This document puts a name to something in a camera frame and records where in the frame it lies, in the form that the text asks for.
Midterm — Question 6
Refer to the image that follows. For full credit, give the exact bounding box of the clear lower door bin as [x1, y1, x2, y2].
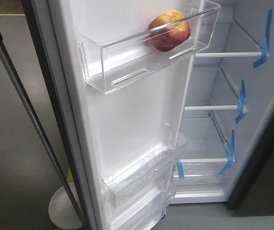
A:
[106, 184, 176, 230]

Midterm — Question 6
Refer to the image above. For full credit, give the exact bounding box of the clear door bin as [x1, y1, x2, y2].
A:
[78, 0, 221, 94]
[106, 184, 176, 230]
[100, 123, 188, 208]

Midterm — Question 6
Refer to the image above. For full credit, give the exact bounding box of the white fridge door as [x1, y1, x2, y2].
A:
[21, 0, 221, 230]

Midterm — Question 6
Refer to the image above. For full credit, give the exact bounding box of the blue tape on drawer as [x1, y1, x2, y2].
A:
[176, 161, 185, 179]

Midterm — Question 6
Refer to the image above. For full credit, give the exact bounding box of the red yellow apple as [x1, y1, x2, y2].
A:
[148, 10, 191, 52]

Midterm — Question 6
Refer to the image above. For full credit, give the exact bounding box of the clear upper door bin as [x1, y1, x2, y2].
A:
[78, 0, 221, 94]

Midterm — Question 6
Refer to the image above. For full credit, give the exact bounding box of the clear middle door bin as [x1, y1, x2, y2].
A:
[100, 123, 188, 208]

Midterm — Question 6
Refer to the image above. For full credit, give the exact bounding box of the blue tape strip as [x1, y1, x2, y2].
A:
[235, 80, 247, 124]
[218, 130, 235, 175]
[253, 9, 273, 69]

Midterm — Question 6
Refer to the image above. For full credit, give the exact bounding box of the silver stand with round base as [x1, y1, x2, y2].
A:
[0, 32, 85, 230]

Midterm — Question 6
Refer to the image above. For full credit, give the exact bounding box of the dark grey fridge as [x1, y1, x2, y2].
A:
[173, 0, 274, 207]

